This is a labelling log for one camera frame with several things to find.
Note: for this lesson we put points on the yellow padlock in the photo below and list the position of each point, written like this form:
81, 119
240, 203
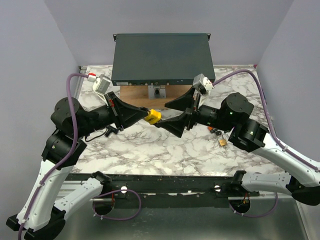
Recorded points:
153, 117

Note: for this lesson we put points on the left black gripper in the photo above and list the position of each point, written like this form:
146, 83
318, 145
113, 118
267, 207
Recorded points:
124, 114

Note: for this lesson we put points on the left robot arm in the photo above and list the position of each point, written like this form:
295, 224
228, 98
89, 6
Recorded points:
44, 216

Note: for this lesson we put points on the dark green network switch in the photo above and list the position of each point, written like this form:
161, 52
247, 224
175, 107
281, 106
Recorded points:
145, 59

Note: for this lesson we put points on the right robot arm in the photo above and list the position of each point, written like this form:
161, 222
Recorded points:
300, 180

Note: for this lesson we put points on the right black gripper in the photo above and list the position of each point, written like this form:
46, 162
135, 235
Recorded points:
186, 101

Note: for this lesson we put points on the wooden board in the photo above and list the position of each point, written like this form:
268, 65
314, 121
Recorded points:
138, 95

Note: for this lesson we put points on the black metal base rail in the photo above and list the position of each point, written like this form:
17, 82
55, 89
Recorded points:
163, 192

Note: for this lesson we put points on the grey metal lock mount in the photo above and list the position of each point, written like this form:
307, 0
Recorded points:
156, 91

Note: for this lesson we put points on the brass padlock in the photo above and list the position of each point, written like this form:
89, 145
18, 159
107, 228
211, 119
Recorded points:
222, 140

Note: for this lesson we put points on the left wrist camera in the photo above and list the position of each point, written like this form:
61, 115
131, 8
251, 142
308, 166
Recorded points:
101, 85

